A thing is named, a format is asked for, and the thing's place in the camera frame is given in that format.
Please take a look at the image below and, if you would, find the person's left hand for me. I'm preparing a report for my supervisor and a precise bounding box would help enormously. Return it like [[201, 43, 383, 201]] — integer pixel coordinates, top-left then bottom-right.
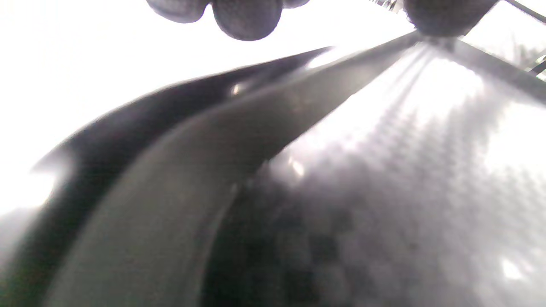
[[145, 0, 500, 42]]

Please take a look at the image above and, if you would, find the black baking tray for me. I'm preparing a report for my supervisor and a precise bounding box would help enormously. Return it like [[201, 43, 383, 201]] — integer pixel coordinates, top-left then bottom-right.
[[0, 30, 546, 307]]

